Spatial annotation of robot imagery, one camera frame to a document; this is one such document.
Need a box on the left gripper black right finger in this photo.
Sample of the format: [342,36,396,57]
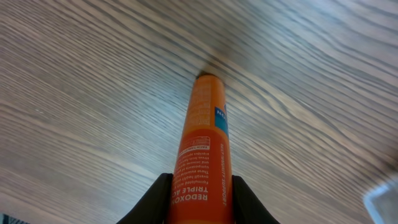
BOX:
[232,175,280,224]

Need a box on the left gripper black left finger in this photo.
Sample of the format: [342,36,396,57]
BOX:
[117,173,173,224]

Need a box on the orange vitamin tablet tube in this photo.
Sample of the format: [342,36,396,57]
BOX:
[165,73,234,223]

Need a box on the clear plastic container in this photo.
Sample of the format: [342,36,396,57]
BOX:
[363,177,398,224]

